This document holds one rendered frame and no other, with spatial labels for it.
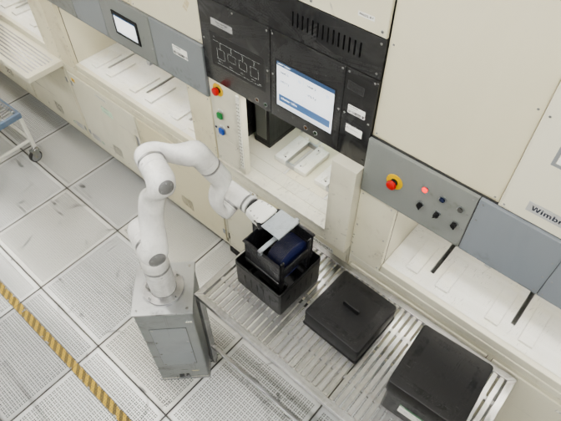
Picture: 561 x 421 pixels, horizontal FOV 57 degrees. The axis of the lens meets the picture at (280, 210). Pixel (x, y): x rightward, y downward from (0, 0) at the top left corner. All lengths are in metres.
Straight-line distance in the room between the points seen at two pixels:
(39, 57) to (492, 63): 3.10
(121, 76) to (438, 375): 2.56
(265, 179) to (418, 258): 0.87
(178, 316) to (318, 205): 0.86
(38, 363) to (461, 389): 2.33
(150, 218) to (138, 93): 1.47
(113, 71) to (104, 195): 0.94
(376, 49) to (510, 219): 0.69
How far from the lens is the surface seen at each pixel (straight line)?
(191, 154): 1.89
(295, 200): 2.59
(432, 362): 2.06
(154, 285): 2.35
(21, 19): 4.34
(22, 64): 3.95
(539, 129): 1.59
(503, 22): 1.50
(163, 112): 3.17
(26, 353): 3.43
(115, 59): 3.68
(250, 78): 2.22
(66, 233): 3.83
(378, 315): 2.27
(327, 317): 2.24
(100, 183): 4.06
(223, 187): 2.06
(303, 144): 2.82
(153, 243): 2.07
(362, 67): 1.78
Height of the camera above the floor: 2.84
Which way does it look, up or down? 51 degrees down
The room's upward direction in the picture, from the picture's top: straight up
